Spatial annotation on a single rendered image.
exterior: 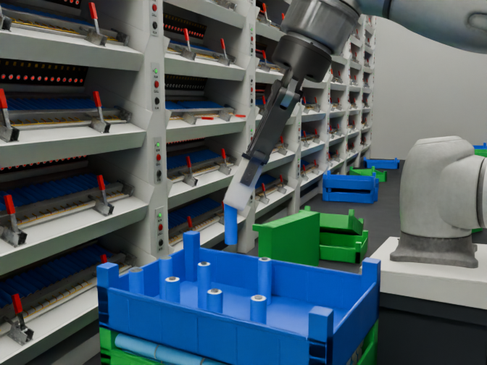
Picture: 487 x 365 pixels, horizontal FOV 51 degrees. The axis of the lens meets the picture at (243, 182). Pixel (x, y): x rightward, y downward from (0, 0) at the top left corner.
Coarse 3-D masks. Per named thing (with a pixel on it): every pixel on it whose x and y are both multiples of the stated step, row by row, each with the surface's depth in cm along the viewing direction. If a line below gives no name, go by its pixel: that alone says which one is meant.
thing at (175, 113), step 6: (210, 108) 176; (216, 108) 180; (222, 108) 185; (228, 108) 189; (174, 114) 150; (180, 114) 154; (198, 114) 165; (204, 114) 169; (210, 114) 174; (216, 114) 176; (234, 114) 190
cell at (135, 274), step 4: (136, 268) 65; (140, 268) 65; (128, 272) 64; (132, 272) 63; (136, 272) 63; (140, 272) 63; (132, 276) 63; (136, 276) 63; (140, 276) 64; (132, 280) 63; (136, 280) 63; (140, 280) 64; (132, 284) 63; (136, 284) 63; (140, 284) 64; (132, 288) 64; (136, 288) 64; (140, 288) 64; (132, 292) 64; (136, 292) 64; (140, 292) 64
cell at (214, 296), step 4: (212, 288) 58; (216, 288) 58; (208, 292) 57; (212, 292) 57; (216, 292) 57; (220, 292) 57; (208, 296) 57; (212, 296) 57; (216, 296) 57; (220, 296) 57; (208, 300) 57; (212, 300) 57; (216, 300) 57; (220, 300) 57; (208, 304) 57; (212, 304) 57; (216, 304) 57; (220, 304) 57; (208, 308) 57; (212, 308) 57; (216, 308) 57; (220, 308) 57; (220, 312) 57
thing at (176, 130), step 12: (216, 96) 196; (240, 108) 193; (168, 120) 137; (180, 120) 153; (204, 120) 166; (216, 120) 172; (240, 120) 189; (168, 132) 140; (180, 132) 146; (192, 132) 154; (204, 132) 162; (216, 132) 171; (228, 132) 181
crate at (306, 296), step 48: (192, 240) 77; (144, 288) 70; (192, 288) 75; (240, 288) 75; (288, 288) 72; (336, 288) 68; (144, 336) 60; (192, 336) 56; (240, 336) 53; (288, 336) 50; (336, 336) 51
